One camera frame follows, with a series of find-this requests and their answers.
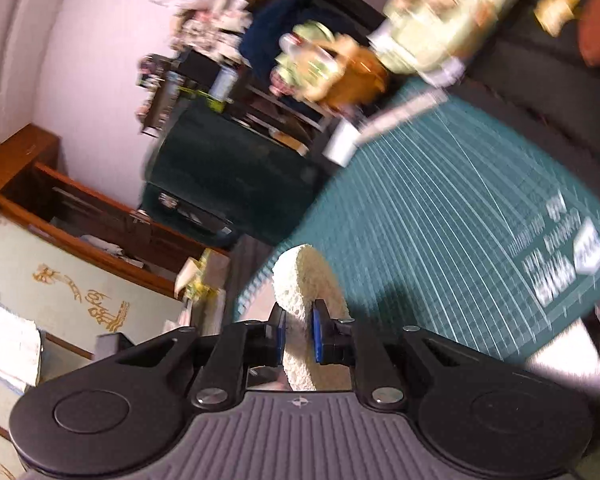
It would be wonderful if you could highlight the white oval sponge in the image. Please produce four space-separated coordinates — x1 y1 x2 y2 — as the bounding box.
271 244 353 392

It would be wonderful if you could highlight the dark green pitcher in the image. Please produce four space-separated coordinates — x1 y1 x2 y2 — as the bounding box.
139 102 331 249

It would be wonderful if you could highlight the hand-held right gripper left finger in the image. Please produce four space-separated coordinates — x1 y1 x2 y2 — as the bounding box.
116 305 287 409

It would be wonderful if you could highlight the white card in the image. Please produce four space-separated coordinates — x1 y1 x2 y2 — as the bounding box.
325 122 362 167

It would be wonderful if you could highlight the dark blue knitted blanket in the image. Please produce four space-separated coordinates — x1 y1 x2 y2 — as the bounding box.
240 0 332 87

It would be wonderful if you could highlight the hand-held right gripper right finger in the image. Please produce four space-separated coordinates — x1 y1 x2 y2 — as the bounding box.
311 299 482 407

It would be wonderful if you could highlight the orange ceramic lidded mug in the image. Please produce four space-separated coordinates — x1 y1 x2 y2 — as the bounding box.
272 20 392 117

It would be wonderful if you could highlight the white cloth pile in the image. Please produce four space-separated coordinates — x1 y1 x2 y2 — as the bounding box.
0 280 44 392

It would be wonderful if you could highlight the green cutting mat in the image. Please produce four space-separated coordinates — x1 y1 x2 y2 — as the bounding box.
232 77 600 367

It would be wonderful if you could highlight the light green container lid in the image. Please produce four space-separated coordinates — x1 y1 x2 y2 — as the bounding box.
370 0 542 87

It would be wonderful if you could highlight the green patterned box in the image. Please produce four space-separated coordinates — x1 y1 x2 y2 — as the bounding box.
175 249 232 307

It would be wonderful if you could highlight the white pen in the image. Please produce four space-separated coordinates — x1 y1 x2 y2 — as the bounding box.
355 90 451 144

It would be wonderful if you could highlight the yellow ginkgo leaf ornament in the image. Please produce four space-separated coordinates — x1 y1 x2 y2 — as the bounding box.
534 0 582 37

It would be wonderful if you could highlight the cluttered dark desk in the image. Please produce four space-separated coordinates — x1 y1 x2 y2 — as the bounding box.
137 35 262 137

